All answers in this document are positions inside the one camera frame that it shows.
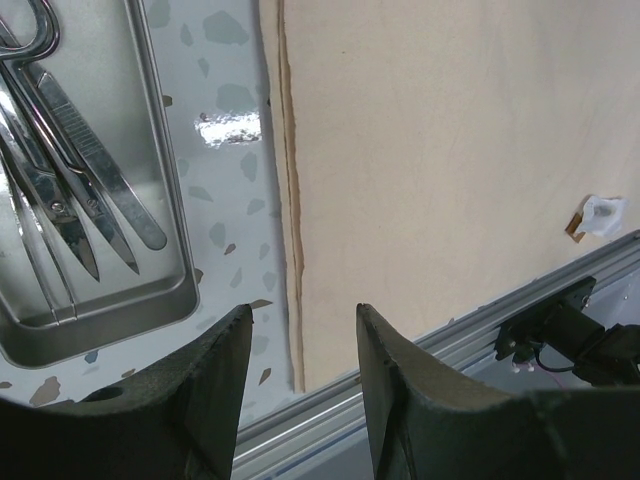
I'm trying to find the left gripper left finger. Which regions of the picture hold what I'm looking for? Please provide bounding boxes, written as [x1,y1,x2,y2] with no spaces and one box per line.
[1,304,253,479]

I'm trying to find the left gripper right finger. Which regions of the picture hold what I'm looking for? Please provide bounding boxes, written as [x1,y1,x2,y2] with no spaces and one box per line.
[356,304,639,479]

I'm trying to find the metal tweezers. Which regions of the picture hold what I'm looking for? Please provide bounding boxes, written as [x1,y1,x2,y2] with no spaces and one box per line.
[37,73,167,251]

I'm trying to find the short pointed scissors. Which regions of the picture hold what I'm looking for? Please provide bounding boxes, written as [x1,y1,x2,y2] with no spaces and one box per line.
[6,66,139,274]

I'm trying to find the long surgical scissors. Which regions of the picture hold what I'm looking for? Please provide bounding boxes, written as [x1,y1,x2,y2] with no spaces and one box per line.
[1,1,95,324]

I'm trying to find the beige surgical cloth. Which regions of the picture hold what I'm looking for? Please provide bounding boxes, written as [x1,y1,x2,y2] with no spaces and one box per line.
[258,1,639,392]

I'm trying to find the metal instrument tray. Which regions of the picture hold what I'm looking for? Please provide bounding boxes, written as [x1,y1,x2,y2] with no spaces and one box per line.
[1,1,198,368]

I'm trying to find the sealed blade packet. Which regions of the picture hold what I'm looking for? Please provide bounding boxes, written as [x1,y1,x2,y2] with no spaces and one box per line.
[565,195,629,243]

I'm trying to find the aluminium mounting rail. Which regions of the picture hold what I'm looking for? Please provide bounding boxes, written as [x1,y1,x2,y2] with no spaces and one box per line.
[231,232,639,479]

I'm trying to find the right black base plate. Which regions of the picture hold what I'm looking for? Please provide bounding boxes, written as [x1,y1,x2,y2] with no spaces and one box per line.
[494,276,639,387]

